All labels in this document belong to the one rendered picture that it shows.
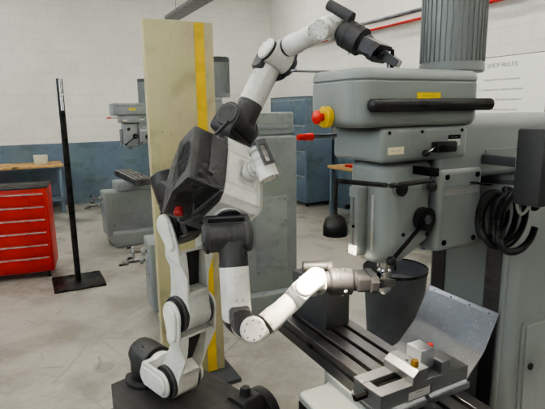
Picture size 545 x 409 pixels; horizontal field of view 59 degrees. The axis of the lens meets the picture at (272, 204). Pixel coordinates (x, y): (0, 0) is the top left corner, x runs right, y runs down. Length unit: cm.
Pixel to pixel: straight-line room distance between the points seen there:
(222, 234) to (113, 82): 900
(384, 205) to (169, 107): 183
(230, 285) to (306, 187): 746
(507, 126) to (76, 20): 928
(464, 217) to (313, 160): 732
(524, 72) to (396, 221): 507
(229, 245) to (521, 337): 105
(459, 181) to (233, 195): 70
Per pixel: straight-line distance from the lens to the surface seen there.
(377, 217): 147
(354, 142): 147
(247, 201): 152
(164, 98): 299
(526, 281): 184
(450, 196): 158
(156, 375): 216
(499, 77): 662
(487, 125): 168
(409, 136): 143
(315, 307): 195
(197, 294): 190
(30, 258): 584
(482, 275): 184
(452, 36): 163
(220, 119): 167
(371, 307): 366
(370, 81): 133
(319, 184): 898
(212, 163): 151
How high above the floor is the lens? 178
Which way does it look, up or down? 11 degrees down
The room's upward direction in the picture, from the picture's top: 1 degrees counter-clockwise
